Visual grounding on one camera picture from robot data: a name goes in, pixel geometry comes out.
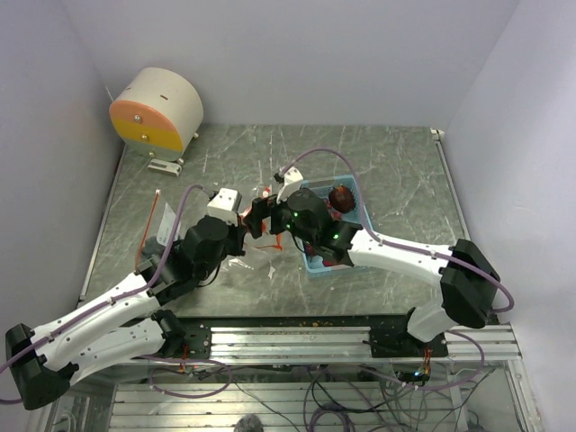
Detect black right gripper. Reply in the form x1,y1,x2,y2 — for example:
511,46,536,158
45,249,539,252
242,185,318,248

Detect clear orange-zip bag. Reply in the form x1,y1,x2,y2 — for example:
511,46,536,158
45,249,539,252
222,180,293,273
134,189,176,271

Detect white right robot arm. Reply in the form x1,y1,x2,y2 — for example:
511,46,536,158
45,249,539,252
242,188,500,356

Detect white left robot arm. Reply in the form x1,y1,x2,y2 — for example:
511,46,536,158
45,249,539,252
1,216,247,410

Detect dark red round fruit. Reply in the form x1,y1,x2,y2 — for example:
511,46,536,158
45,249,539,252
328,184,356,214

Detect light blue plastic basket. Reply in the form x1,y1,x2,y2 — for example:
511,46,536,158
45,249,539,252
301,174,362,277

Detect round pastel drawer cabinet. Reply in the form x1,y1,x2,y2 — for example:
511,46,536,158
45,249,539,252
109,67,204,162

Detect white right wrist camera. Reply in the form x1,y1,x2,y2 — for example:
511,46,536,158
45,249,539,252
274,166,303,203

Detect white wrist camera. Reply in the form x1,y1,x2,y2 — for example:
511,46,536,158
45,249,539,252
274,166,303,203
207,188,241,226

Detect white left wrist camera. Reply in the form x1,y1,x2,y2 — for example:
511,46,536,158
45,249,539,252
207,188,241,226

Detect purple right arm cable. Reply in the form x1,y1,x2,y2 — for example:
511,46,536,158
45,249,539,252
276,147,517,391

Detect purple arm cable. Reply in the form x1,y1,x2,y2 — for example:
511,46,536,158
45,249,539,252
0,183,217,404
276,147,517,391

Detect white bracket block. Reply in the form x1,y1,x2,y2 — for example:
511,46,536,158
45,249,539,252
148,158,182,177

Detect aluminium rail base frame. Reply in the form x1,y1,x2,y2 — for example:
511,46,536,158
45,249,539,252
45,316,543,431

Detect loose cable bundle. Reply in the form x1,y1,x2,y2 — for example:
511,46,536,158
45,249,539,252
148,355,487,432

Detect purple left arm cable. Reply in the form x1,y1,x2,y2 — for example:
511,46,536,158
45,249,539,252
0,183,217,404

